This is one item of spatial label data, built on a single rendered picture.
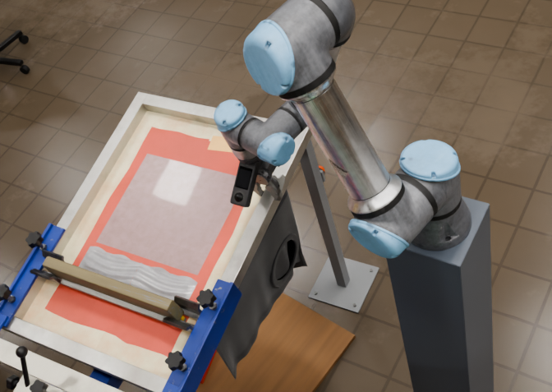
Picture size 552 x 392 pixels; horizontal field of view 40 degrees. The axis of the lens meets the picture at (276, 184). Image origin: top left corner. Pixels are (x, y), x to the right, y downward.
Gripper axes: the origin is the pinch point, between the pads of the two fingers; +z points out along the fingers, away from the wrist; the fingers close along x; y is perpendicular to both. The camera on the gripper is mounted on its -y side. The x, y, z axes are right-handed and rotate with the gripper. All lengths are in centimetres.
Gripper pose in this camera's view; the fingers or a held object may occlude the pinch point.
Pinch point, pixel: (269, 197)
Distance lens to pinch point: 198.0
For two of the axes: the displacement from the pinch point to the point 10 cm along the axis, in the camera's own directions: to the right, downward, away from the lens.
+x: -8.7, -2.2, 4.4
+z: 2.8, 5.1, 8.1
